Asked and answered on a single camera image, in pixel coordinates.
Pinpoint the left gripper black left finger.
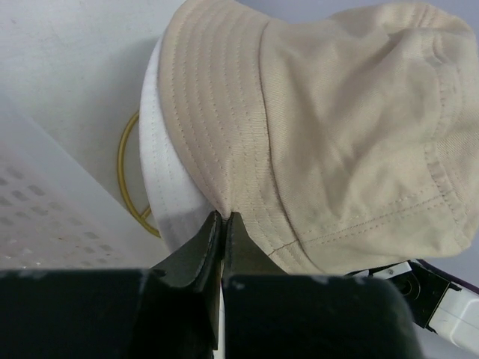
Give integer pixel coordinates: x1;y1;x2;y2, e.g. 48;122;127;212
1;212;222;358

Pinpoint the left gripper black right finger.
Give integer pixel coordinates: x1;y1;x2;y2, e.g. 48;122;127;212
222;213;423;358

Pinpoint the white bucket hat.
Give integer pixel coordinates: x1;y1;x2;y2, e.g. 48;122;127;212
138;39;213;254

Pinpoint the beige bucket hat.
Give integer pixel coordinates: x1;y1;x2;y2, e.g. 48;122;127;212
158;1;478;274

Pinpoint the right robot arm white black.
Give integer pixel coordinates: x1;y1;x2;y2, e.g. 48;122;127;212
349;260;478;355

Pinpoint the white plastic basket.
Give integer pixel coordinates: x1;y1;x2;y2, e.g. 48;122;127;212
1;96;168;269

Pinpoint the gold wire hat stand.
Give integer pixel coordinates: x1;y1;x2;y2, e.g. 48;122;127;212
116;110;162;239

